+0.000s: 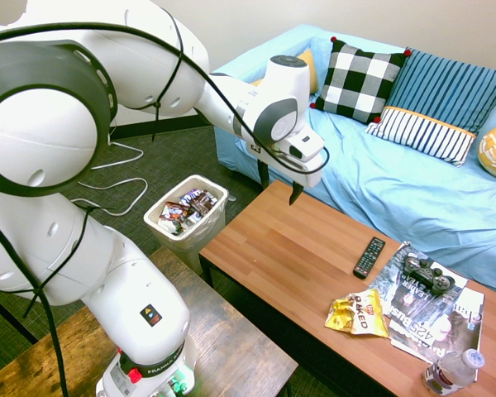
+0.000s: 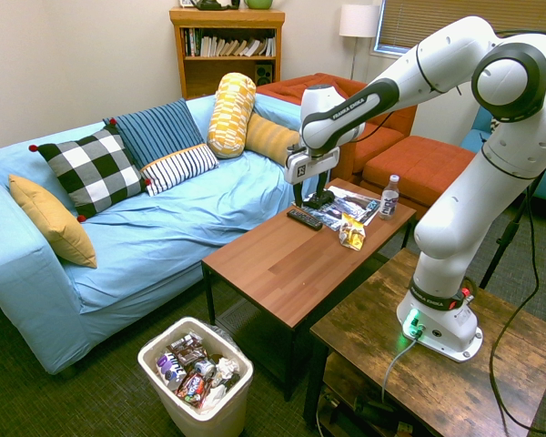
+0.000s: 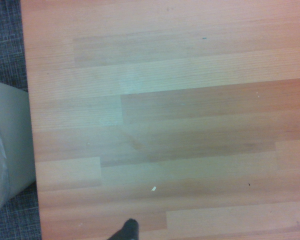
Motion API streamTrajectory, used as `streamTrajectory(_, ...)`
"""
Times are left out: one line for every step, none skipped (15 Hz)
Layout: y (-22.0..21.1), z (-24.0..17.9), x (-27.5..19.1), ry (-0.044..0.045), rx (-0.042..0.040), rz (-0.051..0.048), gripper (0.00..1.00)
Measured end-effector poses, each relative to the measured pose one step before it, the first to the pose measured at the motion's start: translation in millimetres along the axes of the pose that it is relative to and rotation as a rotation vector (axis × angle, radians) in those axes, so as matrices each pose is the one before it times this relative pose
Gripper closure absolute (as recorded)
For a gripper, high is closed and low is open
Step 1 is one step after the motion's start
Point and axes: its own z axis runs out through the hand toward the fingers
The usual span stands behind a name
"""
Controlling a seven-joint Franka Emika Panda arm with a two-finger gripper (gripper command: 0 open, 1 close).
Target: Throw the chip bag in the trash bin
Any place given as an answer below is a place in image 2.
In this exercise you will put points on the blue striped pillow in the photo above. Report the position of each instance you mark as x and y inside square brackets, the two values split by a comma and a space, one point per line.
[157, 129]

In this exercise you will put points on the silver drink can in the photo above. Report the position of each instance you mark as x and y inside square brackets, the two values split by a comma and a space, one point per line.
[205, 369]

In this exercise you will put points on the black game controller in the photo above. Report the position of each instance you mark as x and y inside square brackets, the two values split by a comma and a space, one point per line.
[319, 200]

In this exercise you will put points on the yellow striped cushion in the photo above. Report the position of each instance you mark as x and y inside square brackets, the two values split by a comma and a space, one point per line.
[270, 139]

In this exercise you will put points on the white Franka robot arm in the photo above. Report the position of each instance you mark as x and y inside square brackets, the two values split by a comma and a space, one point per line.
[441, 191]

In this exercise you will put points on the mustard yellow pillow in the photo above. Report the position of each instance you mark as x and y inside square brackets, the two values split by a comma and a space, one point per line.
[54, 223]

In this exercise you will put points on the yellow patterned bolster pillow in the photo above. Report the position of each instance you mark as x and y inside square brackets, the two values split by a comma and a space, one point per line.
[231, 116]

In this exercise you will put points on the row of books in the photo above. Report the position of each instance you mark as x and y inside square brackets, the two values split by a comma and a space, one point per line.
[229, 45]

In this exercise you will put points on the black TV remote control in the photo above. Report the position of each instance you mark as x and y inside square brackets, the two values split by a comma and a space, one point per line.
[305, 219]

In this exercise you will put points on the discarded bottle purple label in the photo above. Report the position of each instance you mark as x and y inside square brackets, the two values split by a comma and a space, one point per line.
[170, 371]

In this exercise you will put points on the floor vent grille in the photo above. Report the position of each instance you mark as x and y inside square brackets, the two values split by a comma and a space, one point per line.
[236, 318]

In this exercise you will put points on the wooden bookshelf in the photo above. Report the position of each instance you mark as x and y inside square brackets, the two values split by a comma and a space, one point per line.
[227, 75]

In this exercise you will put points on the rustic dark wood robot table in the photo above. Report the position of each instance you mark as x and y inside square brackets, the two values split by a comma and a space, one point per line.
[437, 387]

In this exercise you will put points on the orange armchair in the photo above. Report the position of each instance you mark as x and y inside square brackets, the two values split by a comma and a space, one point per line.
[382, 132]

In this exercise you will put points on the black item on bookshelf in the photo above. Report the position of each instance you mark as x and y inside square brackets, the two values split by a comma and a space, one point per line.
[216, 4]

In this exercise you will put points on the green bowl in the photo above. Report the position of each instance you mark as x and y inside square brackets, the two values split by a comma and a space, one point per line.
[258, 3]

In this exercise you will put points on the orange ottoman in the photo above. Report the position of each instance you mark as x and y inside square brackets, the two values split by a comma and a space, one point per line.
[418, 168]

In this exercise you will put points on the black white checkered pillow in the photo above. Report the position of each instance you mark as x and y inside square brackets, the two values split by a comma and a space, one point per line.
[93, 168]

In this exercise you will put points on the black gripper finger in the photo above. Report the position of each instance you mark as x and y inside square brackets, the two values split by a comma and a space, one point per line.
[321, 184]
[298, 193]

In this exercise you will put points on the black camera stand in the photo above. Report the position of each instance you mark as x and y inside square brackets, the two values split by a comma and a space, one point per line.
[505, 241]

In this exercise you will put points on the wooden coffee table black legs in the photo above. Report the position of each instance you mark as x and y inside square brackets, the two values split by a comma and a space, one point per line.
[296, 268]

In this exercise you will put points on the crumpled white paper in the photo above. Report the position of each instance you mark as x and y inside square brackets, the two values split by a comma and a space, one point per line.
[228, 368]

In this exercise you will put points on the light blue sofa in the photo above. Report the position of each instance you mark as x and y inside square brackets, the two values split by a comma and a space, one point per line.
[164, 232]

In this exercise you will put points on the small black speaker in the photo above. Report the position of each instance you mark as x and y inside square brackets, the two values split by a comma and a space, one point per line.
[264, 74]

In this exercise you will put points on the white plastic trash bin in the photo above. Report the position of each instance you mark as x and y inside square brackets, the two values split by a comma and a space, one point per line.
[227, 409]

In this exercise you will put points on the dark cover magazine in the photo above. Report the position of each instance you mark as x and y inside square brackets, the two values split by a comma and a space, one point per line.
[330, 216]

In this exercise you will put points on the business magazine white title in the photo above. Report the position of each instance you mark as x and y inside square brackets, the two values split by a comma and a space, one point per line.
[359, 205]

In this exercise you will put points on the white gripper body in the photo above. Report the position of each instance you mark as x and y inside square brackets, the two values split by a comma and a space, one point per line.
[310, 165]

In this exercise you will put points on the red snack wrapper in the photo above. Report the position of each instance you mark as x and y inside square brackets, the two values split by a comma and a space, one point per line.
[195, 389]

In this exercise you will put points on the yellow chip bag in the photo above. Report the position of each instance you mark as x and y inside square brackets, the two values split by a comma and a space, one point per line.
[352, 233]

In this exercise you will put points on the brown chocolate wrapper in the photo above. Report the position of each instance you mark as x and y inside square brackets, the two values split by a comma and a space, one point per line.
[187, 349]

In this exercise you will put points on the white shade floor lamp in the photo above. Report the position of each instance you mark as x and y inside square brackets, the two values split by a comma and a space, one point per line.
[358, 23]

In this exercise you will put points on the navy white striped pillow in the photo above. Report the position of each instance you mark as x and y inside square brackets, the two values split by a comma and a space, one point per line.
[182, 166]

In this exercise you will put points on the clear water bottle purple label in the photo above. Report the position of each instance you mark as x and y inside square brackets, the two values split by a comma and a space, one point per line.
[390, 200]

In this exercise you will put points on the wooden window blinds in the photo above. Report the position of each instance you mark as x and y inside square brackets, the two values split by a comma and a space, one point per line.
[418, 23]

